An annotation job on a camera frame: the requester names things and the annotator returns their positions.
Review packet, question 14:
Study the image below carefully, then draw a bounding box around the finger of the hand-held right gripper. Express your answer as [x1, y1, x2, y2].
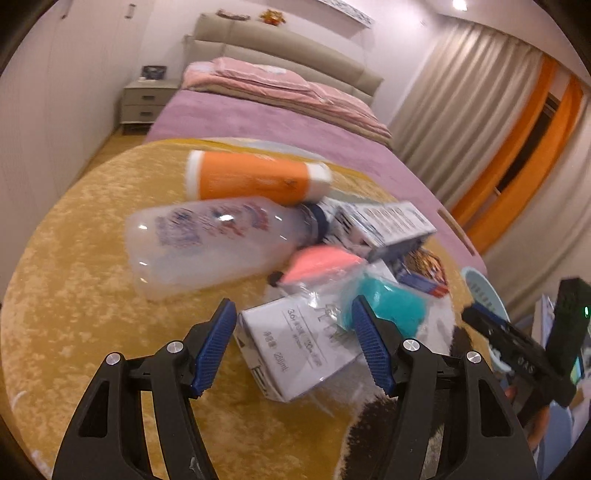
[462, 303, 549, 371]

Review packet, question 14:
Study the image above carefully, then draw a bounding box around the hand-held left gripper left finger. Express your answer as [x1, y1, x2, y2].
[51, 298, 238, 480]

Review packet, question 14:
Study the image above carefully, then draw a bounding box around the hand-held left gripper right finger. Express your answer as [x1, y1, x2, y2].
[351, 295, 541, 480]

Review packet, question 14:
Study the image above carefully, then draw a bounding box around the light blue plastic basket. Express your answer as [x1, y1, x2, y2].
[461, 267, 512, 372]

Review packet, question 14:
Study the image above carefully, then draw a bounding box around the teal sponge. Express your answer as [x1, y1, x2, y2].
[339, 271, 432, 339]

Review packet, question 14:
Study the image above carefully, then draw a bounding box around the white drink carton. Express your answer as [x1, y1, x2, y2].
[236, 294, 366, 403]

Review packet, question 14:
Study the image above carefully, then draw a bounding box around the small dark snack packet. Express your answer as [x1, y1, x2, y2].
[396, 248, 450, 298]

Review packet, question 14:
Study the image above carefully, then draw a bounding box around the pink sponge packet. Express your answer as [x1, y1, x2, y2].
[279, 244, 368, 292]

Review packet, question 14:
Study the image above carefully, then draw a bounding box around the clear plastic bottle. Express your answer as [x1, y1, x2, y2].
[124, 196, 331, 303]

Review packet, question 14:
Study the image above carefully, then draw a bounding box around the white and blue box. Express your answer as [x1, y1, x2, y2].
[321, 199, 438, 262]

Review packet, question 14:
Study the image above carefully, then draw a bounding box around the orange paper cup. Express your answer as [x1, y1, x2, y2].
[185, 150, 333, 207]

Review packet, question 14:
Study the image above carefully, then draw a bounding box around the beige curtain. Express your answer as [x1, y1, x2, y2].
[480, 90, 591, 321]
[389, 20, 546, 195]

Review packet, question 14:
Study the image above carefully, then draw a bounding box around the orange curtain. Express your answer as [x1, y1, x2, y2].
[449, 54, 560, 228]
[465, 75, 588, 256]

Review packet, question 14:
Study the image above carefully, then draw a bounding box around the pink folded quilt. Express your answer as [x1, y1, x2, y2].
[181, 62, 393, 149]

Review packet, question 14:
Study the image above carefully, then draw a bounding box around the bed with pink bedding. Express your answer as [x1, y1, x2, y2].
[144, 88, 489, 280]

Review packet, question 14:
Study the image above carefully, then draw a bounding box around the grey nightstand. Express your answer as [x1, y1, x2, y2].
[120, 78, 182, 126]

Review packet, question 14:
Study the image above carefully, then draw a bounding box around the white wardrobe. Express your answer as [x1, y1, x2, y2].
[0, 0, 197, 241]

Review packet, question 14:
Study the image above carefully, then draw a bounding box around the beige padded headboard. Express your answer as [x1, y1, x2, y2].
[184, 13, 385, 101]

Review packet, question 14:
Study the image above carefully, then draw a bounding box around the white patterned wall shelf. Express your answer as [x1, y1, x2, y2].
[318, 0, 376, 29]

